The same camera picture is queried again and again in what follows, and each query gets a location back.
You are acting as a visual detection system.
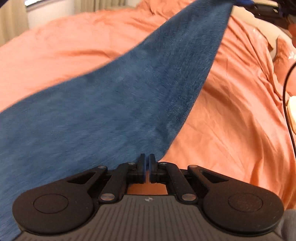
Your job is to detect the blue denim jeans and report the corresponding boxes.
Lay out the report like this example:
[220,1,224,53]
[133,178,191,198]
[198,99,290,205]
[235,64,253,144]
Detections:
[1,1,235,240]

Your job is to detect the orange bed sheet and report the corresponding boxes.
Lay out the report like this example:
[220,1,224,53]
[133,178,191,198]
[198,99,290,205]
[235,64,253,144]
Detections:
[1,1,295,209]

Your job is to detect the right beige curtain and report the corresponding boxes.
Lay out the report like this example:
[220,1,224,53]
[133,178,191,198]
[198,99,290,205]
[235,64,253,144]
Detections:
[74,0,126,14]

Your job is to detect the beige curtain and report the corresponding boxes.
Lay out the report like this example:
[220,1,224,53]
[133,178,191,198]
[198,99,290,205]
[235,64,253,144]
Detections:
[74,0,126,14]
[1,0,29,46]

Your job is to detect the window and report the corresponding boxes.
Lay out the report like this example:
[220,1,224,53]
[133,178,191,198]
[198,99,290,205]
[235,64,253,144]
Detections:
[24,0,44,7]

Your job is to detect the black cable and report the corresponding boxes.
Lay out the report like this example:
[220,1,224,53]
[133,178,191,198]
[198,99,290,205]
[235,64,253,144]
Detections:
[282,68,296,158]

